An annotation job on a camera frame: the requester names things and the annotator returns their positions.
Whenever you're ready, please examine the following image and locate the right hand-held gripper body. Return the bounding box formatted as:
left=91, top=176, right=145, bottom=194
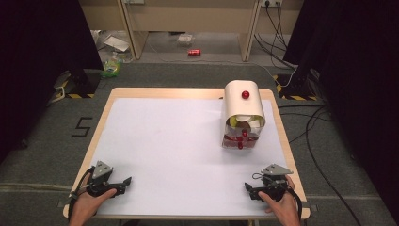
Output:
left=250, top=163, right=295, bottom=202

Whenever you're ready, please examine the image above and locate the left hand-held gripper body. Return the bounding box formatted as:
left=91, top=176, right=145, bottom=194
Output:
left=84, top=160, right=127, bottom=199

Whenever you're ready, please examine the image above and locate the person's right hand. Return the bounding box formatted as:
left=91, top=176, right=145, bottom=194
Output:
left=257, top=175, right=301, bottom=219

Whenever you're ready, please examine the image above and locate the person's left hand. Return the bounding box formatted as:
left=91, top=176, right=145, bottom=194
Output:
left=70, top=187, right=118, bottom=218

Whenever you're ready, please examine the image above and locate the white crumpled paper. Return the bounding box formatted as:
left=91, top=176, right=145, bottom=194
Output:
left=235, top=114, right=263, bottom=128

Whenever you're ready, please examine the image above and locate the yellow black hazard tape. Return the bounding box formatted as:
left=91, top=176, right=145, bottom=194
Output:
left=52, top=79, right=96, bottom=100
left=272, top=74, right=318, bottom=102

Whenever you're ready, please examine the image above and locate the white container with red knobs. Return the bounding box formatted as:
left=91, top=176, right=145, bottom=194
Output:
left=220, top=79, right=267, bottom=151

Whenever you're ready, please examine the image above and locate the black stand base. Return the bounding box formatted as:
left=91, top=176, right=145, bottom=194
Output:
left=276, top=66, right=318, bottom=98
left=66, top=68, right=102, bottom=96

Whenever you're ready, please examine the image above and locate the wooden table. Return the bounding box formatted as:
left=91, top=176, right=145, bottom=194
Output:
left=62, top=87, right=311, bottom=221

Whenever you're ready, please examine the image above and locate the green plastic bag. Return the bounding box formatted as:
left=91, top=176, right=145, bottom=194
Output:
left=100, top=52, right=124, bottom=78

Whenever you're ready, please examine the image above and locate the black curtain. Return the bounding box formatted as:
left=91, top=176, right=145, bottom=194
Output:
left=282, top=0, right=399, bottom=222
left=0, top=0, right=104, bottom=165

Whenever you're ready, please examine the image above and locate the clear plastic packet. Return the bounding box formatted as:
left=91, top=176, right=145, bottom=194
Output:
left=176, top=33, right=195, bottom=45

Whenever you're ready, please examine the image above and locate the light wooden desk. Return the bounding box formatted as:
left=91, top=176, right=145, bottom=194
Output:
left=78, top=0, right=305, bottom=63

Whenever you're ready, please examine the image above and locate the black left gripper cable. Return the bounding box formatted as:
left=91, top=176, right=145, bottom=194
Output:
left=68, top=166, right=96, bottom=220

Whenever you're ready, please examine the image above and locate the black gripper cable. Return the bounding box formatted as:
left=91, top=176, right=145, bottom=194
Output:
left=68, top=166, right=96, bottom=220
left=283, top=184, right=304, bottom=220

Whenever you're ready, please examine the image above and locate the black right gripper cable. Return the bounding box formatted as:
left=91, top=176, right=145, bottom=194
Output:
left=283, top=184, right=304, bottom=220

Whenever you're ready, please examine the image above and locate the black floor cable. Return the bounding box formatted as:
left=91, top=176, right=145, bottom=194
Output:
left=277, top=104, right=365, bottom=226

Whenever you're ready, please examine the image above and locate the black power cable bundle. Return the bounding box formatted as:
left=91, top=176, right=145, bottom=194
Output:
left=253, top=2, right=298, bottom=70

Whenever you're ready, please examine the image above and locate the white wall socket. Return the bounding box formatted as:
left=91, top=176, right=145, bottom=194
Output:
left=260, top=0, right=283, bottom=8

